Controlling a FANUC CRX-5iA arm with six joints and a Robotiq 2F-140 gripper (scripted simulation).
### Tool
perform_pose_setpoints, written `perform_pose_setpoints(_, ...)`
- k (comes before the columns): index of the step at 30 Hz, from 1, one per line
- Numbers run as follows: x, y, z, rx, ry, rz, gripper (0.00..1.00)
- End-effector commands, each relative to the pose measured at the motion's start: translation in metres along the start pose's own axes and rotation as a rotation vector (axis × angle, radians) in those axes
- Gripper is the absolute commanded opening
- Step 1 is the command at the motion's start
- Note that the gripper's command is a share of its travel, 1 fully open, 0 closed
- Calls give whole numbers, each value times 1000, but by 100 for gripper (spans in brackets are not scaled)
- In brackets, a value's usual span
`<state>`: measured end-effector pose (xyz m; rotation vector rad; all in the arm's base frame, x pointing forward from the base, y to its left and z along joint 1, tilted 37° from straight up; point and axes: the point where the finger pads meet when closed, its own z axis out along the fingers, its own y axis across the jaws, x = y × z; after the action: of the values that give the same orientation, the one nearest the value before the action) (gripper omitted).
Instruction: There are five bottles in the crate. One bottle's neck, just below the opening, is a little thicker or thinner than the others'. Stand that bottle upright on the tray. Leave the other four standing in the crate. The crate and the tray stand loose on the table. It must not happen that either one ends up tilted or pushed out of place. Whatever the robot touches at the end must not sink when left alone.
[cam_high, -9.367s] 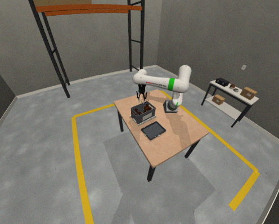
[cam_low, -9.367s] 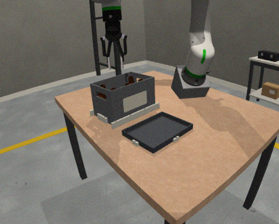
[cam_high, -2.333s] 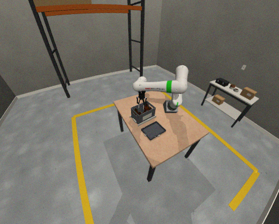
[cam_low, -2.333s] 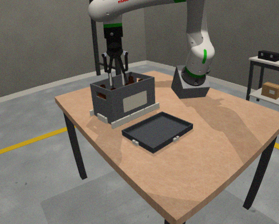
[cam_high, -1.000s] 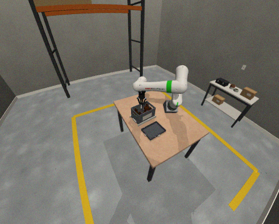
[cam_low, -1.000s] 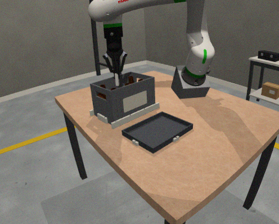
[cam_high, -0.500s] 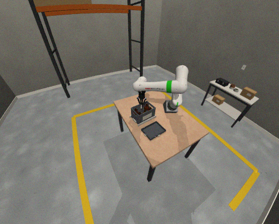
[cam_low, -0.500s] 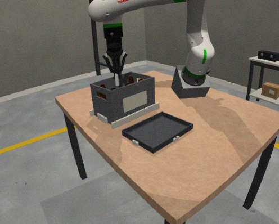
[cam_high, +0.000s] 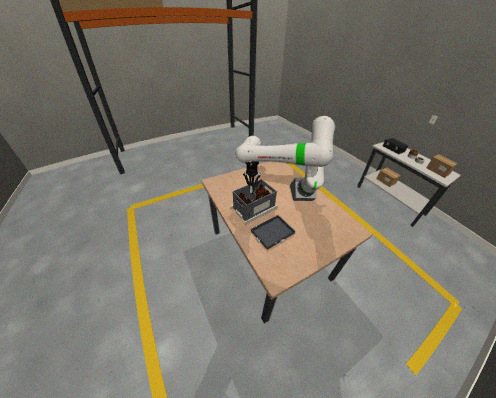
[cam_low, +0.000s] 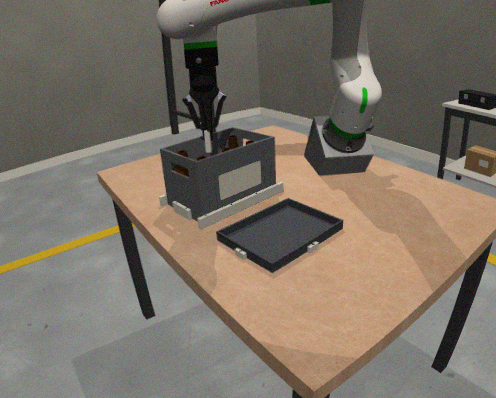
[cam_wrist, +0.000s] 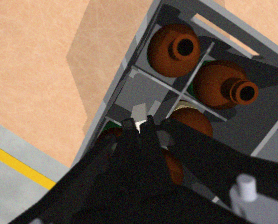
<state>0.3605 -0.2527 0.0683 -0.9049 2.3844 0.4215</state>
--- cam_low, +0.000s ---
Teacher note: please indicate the grey divided crate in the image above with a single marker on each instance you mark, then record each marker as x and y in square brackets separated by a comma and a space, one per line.
[219, 180]

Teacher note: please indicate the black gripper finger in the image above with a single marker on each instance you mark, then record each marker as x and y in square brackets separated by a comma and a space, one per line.
[203, 125]
[210, 125]

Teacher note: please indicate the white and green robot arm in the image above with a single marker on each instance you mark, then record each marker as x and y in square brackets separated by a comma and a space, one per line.
[357, 90]

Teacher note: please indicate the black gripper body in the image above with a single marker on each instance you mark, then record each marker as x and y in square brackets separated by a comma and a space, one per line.
[203, 81]

